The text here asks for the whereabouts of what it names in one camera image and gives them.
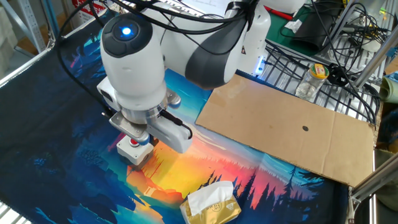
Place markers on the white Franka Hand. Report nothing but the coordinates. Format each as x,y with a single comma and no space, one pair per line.
169,133

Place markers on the white box with red button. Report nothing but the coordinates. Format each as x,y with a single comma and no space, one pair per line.
136,154

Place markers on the white Franka Panda arm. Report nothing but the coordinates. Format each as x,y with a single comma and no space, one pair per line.
133,77

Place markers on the gold tissue pack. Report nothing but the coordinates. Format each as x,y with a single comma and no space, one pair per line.
214,211

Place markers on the sunset forest printed cloth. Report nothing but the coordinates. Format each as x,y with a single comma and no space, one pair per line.
46,124

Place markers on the brown cardboard sheet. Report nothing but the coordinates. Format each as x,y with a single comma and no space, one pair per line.
280,124

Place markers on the red and white sign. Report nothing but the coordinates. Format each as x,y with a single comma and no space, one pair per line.
82,9

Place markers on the blue steel pole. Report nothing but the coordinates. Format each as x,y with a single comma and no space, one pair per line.
51,18

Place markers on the green cutting mat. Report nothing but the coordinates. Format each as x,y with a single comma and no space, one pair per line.
276,34

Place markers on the glass jar with yellow lid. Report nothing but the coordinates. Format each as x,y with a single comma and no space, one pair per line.
309,85

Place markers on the grey perforated steel strut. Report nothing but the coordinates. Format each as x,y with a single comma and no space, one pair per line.
31,25

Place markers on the red marker pen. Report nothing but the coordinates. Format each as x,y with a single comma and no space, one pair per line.
281,15

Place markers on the white paper scrap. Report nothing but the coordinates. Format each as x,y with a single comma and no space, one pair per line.
293,25

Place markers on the black pouch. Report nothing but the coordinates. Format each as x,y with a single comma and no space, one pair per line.
311,34

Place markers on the black plastic connector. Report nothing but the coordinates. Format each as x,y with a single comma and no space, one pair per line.
337,74

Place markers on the green fabric roll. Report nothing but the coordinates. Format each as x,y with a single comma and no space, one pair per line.
388,90

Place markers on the silver mount bracket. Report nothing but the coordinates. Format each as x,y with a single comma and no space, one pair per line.
127,126

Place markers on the aluminium profile post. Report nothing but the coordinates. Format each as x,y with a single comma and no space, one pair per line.
373,62
373,182

